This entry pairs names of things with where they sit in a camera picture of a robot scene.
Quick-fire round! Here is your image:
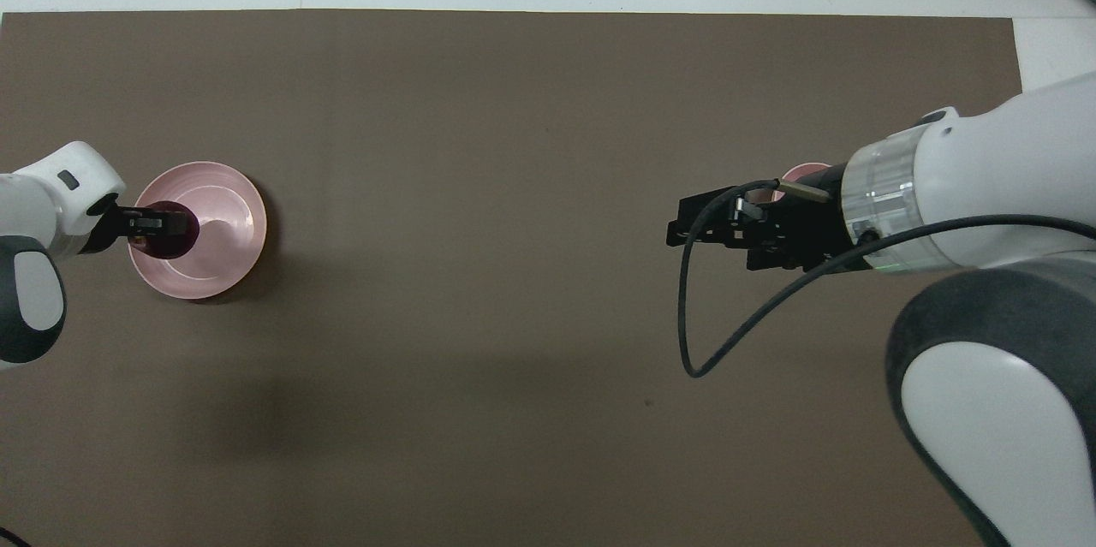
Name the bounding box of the pink bowl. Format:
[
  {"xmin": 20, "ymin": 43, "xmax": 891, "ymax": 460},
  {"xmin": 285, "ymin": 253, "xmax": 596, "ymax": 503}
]
[{"xmin": 775, "ymin": 163, "xmax": 833, "ymax": 204}]

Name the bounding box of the brown table mat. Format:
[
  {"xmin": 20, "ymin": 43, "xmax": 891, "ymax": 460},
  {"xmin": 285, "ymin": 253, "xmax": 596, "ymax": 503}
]
[{"xmin": 0, "ymin": 9, "xmax": 1024, "ymax": 547}]

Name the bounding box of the dark red apple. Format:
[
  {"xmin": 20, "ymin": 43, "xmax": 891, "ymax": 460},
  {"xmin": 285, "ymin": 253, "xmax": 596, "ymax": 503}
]
[{"xmin": 135, "ymin": 201, "xmax": 200, "ymax": 260}]

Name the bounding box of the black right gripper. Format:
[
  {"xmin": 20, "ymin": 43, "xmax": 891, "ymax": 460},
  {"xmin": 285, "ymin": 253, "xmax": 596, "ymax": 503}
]
[{"xmin": 667, "ymin": 166, "xmax": 859, "ymax": 272}]

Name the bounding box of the pink plate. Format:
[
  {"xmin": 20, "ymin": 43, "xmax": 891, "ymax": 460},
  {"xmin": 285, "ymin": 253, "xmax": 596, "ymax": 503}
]
[{"xmin": 128, "ymin": 161, "xmax": 268, "ymax": 300}]

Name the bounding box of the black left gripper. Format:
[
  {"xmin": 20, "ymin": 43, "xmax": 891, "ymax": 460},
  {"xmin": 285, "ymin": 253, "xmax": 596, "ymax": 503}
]
[{"xmin": 81, "ymin": 194, "xmax": 187, "ymax": 255}]

